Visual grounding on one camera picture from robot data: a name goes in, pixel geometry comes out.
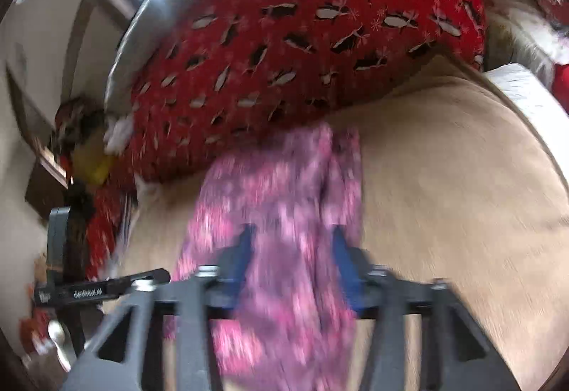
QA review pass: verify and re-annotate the pile of mixed clothes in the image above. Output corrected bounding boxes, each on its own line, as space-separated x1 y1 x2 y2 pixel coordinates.
53 95 110 160

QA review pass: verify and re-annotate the plain red cloth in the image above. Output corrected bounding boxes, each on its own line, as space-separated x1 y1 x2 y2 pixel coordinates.
551 62 569 107

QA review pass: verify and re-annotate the red penguin print pillow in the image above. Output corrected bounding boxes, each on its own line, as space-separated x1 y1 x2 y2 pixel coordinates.
84 0 487 276

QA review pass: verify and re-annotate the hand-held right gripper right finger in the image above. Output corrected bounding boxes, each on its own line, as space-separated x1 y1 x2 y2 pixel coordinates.
333 228 522 391

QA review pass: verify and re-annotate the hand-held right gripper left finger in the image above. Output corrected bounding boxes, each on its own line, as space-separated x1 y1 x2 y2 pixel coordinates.
60 223 257 391

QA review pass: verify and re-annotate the white plastic bag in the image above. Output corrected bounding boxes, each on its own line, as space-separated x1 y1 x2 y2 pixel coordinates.
103 114 136 154

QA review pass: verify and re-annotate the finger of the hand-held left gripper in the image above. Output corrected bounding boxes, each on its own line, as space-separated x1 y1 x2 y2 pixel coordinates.
34 268 172 306

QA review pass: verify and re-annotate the beige fleece blanket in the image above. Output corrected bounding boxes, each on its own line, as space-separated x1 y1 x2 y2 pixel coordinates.
100 55 569 391

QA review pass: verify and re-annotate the purple floral shirt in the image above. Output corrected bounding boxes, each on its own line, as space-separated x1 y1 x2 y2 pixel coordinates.
162 122 369 391

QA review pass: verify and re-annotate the yellow cardboard box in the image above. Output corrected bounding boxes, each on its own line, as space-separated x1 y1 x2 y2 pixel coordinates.
71 142 115 187

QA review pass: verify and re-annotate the white quilted mattress cover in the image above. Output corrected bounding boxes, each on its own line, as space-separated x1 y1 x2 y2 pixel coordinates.
484 63 569 118

